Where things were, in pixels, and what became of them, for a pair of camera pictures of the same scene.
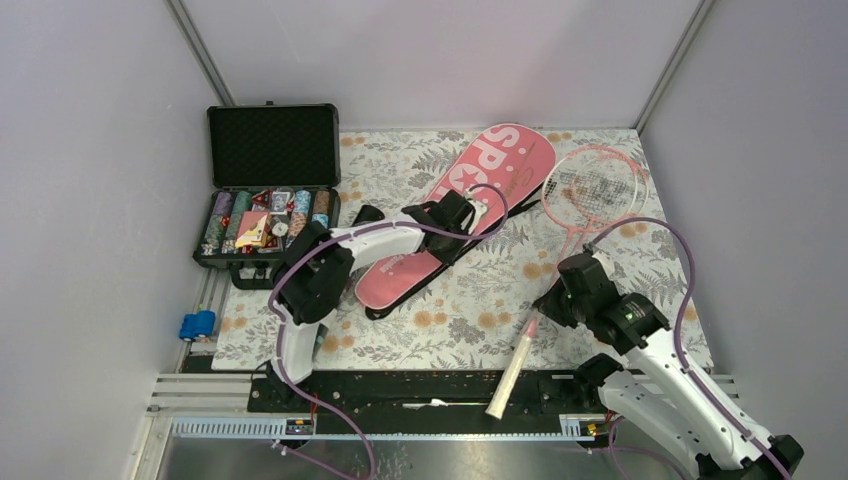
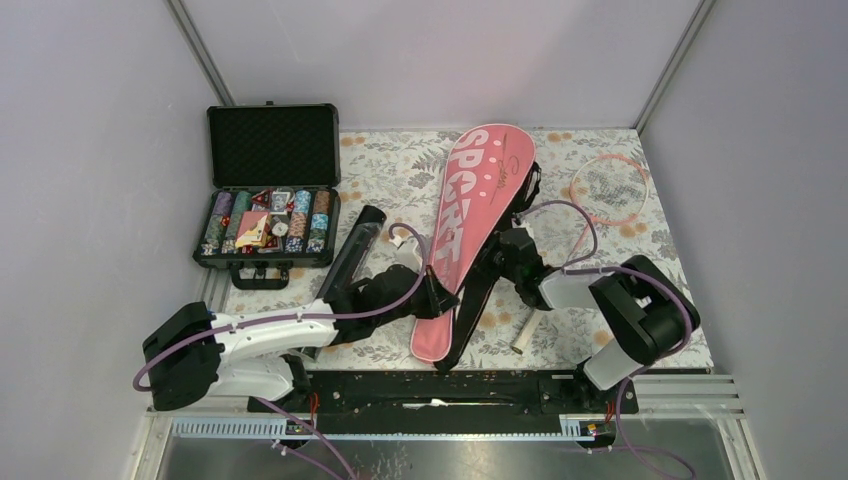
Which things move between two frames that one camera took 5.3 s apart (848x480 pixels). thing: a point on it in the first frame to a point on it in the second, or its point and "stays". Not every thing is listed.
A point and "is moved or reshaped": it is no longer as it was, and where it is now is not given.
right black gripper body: x=562 y=308 to x=512 y=272
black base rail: x=423 y=401 stays
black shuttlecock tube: x=366 y=214 is moved or reshaped
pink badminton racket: x=585 y=190 is moved or reshaped
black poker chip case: x=274 y=170 stays
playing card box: x=252 y=229 stays
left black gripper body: x=449 y=249 to x=417 y=307
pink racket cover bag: x=515 y=158 is moved or reshaped
